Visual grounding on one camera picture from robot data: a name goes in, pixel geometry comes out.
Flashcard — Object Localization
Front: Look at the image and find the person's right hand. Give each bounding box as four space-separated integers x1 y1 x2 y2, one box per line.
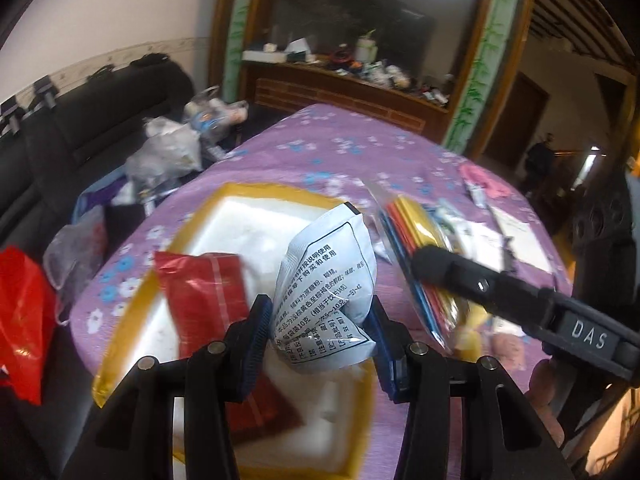
529 359 566 443

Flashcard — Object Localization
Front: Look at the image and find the white foam box yellow tape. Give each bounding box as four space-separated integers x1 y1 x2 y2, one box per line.
92 182 376 480

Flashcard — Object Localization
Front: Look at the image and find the purple floral tablecloth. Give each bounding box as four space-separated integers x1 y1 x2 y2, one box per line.
70 104 571 480

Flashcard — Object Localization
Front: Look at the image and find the pink soft item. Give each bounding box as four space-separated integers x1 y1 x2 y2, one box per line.
459 162 511 200

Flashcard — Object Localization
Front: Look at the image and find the pink plush item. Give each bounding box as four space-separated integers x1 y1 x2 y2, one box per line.
492 332 531 371

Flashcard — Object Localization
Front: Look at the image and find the purple blue bag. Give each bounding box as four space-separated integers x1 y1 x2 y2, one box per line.
72 167 146 221

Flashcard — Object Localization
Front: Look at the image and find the clear empty plastic bag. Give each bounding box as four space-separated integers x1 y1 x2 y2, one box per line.
42 205 108 326

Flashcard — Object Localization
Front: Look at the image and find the white filled plastic bag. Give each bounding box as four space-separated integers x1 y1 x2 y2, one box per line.
125 116 203 196

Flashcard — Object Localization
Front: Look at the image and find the white jar green lid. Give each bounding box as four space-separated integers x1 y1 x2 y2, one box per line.
354 30 378 63

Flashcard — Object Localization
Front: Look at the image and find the clear plastic bag with bottles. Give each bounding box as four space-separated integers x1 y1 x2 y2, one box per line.
182 85 249 148

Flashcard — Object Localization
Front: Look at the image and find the red foil packet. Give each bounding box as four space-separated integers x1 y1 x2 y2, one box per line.
152 251 306 441

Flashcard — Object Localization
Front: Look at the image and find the wooden glass-front cabinet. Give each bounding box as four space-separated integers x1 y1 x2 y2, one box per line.
210 0 538 156

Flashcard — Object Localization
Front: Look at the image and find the white paper sheet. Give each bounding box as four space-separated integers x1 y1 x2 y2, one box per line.
487 204 553 273

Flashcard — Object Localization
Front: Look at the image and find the black sofa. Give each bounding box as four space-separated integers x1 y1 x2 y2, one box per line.
0 57 281 480

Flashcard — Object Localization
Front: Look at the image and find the clear bag of coloured packets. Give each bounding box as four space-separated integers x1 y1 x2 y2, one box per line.
365 180 481 351

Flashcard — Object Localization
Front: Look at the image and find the wooden door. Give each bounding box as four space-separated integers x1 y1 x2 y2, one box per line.
485 72 549 171

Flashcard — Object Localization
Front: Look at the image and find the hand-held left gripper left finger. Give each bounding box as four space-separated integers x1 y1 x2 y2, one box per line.
60 294 275 480

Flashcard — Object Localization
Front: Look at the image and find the white printed sachet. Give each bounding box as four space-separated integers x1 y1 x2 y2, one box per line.
270 201 378 375

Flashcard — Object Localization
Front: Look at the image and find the red plastic bag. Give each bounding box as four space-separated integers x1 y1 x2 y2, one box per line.
0 246 58 406

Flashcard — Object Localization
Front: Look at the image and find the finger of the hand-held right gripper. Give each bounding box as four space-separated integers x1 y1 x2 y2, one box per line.
411 246 556 333

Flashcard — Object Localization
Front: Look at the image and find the pile of small shelf items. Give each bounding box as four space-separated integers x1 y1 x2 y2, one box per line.
320 45 451 106

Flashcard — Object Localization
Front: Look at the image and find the flat white box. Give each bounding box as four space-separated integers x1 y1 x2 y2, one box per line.
242 49 287 63

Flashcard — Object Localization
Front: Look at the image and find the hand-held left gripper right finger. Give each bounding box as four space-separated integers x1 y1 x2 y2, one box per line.
367 297 576 480

